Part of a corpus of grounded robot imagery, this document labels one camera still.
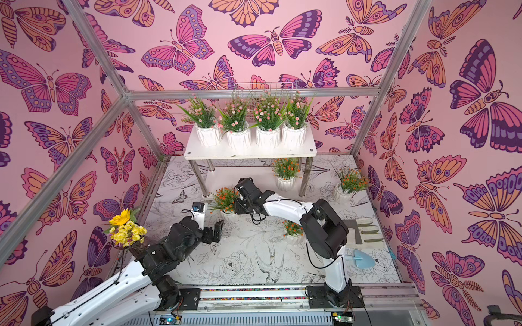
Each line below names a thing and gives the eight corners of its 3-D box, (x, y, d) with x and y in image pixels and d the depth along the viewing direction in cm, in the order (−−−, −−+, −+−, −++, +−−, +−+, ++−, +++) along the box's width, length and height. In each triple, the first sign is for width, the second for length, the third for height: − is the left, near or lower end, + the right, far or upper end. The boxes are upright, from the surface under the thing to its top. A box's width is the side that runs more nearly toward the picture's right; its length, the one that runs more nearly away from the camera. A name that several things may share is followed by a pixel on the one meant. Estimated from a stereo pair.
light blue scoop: (343, 257, 85) (345, 255, 83) (350, 245, 88) (351, 243, 86) (368, 274, 81) (370, 273, 79) (374, 261, 84) (376, 259, 82)
